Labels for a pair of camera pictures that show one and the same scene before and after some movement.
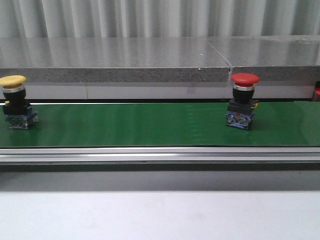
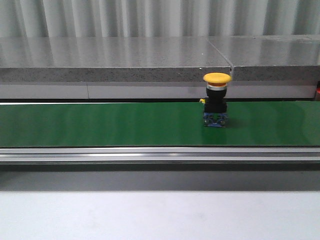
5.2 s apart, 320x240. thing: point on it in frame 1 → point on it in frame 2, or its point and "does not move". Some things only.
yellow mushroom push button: [20, 114] → [215, 114]
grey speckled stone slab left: [113, 60] does not move
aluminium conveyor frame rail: [221, 158] does not move
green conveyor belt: [278, 123] does not move
